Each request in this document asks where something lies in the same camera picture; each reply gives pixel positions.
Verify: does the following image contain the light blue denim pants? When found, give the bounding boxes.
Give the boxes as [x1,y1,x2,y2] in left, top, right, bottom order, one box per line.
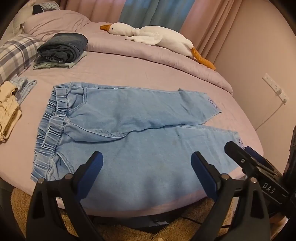
[31,82,241,213]

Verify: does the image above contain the tan shaggy rug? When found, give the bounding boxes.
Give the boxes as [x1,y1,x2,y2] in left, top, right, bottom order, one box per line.
[10,187,236,241]

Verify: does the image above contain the pink bed sheet mattress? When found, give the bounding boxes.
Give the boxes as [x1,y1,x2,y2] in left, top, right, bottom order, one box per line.
[0,51,265,218]

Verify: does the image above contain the beige knit garment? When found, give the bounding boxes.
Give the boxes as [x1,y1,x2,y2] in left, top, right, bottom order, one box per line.
[0,81,22,143]

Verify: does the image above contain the small light denim garment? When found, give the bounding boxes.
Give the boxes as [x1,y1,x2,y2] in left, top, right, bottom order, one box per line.
[9,75,37,105]

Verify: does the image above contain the pink and blue curtains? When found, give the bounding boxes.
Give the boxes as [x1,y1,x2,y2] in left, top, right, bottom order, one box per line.
[59,0,242,62]

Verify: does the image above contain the white goose plush toy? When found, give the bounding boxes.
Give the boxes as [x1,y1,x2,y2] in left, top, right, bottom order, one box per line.
[100,22,216,70]

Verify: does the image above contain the plaid pillow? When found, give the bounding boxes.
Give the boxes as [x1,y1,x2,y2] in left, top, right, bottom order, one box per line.
[1,34,44,84]

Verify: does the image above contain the pink duvet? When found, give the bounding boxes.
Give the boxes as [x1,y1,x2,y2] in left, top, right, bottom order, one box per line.
[23,10,233,94]

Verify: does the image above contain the white charging cable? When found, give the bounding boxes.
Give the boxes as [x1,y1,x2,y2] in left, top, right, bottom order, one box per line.
[254,91,287,131]

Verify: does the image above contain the white wall power strip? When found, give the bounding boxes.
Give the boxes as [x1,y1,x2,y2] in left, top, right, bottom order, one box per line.
[262,73,289,105]

